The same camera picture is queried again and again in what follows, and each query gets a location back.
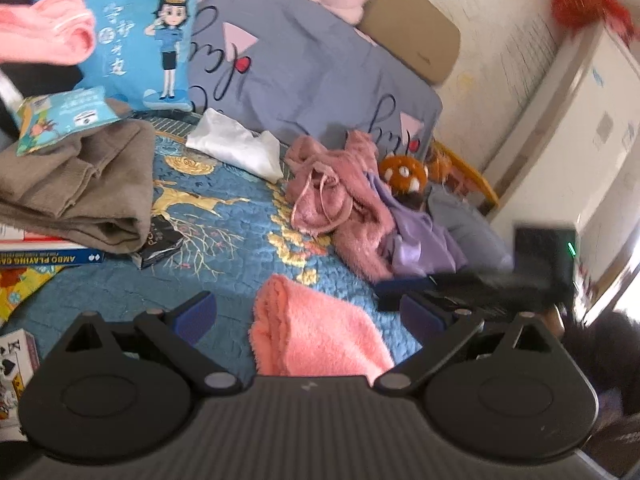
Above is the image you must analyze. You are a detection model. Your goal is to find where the red panda plush toy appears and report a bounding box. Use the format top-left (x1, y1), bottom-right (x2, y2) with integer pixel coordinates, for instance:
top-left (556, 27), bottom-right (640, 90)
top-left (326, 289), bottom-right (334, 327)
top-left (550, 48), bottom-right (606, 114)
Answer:
top-left (378, 154), bottom-right (428, 211)

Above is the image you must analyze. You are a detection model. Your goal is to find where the purple sweatshirt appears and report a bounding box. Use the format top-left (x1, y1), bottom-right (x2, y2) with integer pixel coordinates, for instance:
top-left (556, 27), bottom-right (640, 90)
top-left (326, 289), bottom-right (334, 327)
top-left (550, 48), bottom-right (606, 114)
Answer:
top-left (367, 172), bottom-right (468, 278)

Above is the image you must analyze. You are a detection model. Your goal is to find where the orange plastic bag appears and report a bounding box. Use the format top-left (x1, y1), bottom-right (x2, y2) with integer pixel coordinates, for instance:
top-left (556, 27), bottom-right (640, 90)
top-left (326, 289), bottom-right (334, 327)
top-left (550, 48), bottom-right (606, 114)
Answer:
top-left (426, 151), bottom-right (452, 184)

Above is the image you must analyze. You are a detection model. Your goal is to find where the yellow wooden stick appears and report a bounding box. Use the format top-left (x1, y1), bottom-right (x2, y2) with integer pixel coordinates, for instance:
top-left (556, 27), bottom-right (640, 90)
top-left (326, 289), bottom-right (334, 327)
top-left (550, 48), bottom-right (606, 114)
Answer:
top-left (431, 140), bottom-right (499, 208)

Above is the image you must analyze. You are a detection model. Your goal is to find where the red tassel decoration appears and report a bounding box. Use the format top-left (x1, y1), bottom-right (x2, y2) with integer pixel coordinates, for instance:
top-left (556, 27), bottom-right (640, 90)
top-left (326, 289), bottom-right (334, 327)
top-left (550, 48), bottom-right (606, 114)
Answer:
top-left (551, 0), bottom-right (639, 46)

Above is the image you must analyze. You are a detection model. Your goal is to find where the tan leather headrest cushion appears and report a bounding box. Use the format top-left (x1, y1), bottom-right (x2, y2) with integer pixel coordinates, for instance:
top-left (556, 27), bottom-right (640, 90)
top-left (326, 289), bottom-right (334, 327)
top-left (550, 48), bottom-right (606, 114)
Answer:
top-left (358, 0), bottom-right (461, 86)

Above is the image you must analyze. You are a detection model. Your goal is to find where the light pink folded garment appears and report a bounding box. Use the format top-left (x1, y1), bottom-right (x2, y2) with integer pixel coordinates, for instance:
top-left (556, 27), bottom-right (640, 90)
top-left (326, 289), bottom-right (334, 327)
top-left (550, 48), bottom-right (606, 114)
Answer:
top-left (0, 0), bottom-right (96, 66)

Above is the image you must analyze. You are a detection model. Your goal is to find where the blue playing cards book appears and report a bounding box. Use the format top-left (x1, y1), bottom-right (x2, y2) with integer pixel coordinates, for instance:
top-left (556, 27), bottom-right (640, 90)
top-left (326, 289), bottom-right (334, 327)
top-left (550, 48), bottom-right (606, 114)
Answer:
top-left (0, 224), bottom-right (104, 269)

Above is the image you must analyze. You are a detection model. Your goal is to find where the white folded shirt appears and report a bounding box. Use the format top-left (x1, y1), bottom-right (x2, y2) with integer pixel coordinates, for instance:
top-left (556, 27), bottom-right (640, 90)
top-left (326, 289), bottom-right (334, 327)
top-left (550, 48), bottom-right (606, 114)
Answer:
top-left (186, 108), bottom-right (283, 184)

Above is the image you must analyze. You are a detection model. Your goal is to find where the brown folded knit garment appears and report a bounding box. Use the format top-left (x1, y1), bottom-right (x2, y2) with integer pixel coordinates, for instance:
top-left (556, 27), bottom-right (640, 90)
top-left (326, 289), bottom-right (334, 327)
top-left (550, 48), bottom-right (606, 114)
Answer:
top-left (1, 100), bottom-right (155, 255)

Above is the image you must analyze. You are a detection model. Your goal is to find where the grey-blue printed bed sheet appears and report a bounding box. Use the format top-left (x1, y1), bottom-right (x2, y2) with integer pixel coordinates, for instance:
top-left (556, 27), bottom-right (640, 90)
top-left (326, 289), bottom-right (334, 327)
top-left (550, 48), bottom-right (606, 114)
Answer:
top-left (189, 0), bottom-right (442, 158)

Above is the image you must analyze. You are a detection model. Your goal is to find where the pink fuzzy zip jacket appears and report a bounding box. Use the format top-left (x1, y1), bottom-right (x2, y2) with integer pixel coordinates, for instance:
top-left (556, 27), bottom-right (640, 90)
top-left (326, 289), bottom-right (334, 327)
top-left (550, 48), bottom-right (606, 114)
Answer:
top-left (284, 130), bottom-right (395, 283)

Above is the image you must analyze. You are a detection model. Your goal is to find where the coral pink fleece towel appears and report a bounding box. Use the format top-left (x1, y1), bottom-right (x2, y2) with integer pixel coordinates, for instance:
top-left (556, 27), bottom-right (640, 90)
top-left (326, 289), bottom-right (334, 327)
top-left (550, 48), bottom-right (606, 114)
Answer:
top-left (248, 274), bottom-right (394, 382)

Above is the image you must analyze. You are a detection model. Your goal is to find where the playing card box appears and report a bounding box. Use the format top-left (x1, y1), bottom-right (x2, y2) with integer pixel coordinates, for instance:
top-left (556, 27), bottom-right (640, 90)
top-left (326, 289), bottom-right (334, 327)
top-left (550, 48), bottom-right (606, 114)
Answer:
top-left (0, 330), bottom-right (39, 442)

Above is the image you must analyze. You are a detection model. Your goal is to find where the grey blanket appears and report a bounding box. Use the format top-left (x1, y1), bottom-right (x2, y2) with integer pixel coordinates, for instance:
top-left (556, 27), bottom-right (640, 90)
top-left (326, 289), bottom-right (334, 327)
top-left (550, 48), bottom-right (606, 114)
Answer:
top-left (426, 183), bottom-right (513, 271)

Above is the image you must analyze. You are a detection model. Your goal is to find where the blue floral quilt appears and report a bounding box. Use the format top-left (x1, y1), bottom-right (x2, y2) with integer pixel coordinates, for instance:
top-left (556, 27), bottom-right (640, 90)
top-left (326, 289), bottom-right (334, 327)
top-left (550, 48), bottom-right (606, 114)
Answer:
top-left (1, 117), bottom-right (420, 382)

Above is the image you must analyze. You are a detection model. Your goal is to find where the blue cartoon police pillow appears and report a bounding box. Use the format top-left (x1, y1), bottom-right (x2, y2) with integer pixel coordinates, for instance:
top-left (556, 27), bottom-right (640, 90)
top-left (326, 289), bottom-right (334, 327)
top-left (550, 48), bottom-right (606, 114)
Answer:
top-left (36, 0), bottom-right (198, 112)

